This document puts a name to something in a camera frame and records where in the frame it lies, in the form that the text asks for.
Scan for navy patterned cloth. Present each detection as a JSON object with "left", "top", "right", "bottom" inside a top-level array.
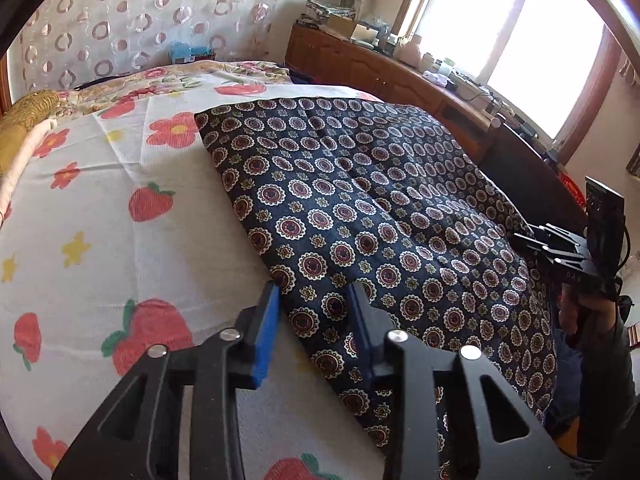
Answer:
[{"left": 194, "top": 98, "right": 557, "bottom": 478}]

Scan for person's right hand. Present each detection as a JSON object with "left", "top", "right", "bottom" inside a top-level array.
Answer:
[{"left": 559, "top": 284, "right": 618, "bottom": 350}]

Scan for white strawberry flower bedsheet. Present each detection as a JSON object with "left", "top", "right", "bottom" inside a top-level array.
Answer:
[{"left": 1, "top": 84, "right": 384, "bottom": 479}]

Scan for bright window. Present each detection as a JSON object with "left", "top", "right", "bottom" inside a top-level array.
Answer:
[{"left": 401, "top": 0, "right": 620, "bottom": 150}]

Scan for pink white bottle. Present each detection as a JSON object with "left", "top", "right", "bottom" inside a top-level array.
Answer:
[{"left": 397, "top": 34, "right": 423, "bottom": 68}]

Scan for cardboard box on cabinet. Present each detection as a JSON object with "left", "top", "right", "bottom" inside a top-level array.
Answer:
[{"left": 326, "top": 14, "right": 358, "bottom": 38}]

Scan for long wooden cabinet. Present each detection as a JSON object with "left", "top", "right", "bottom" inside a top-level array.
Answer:
[{"left": 285, "top": 24, "right": 496, "bottom": 162}]

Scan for stack of papers on cabinet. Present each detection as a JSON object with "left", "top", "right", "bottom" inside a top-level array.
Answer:
[{"left": 306, "top": 0, "right": 356, "bottom": 20}]

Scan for floral rose quilt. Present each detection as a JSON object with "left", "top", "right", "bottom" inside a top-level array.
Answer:
[{"left": 55, "top": 61, "right": 292, "bottom": 117}]

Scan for gold folded cloth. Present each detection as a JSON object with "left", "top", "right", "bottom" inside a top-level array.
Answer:
[{"left": 0, "top": 90, "right": 60, "bottom": 177}]

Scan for blue object behind bed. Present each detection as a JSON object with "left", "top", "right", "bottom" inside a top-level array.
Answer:
[{"left": 168, "top": 41, "right": 216, "bottom": 65}]

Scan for sheer circle pattern curtain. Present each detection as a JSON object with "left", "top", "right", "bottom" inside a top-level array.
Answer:
[{"left": 8, "top": 0, "right": 279, "bottom": 96}]

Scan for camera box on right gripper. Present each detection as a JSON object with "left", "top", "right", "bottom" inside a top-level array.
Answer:
[{"left": 585, "top": 177, "right": 626, "bottom": 278}]

